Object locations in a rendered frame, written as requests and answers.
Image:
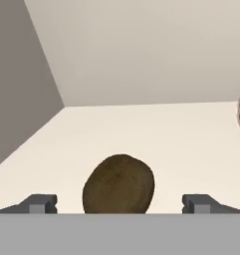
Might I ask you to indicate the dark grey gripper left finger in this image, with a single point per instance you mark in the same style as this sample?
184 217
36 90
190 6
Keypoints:
42 202

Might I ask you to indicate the brown kiwi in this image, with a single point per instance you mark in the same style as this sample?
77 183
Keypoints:
119 186

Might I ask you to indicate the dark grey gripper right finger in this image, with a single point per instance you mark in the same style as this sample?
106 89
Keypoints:
197 202

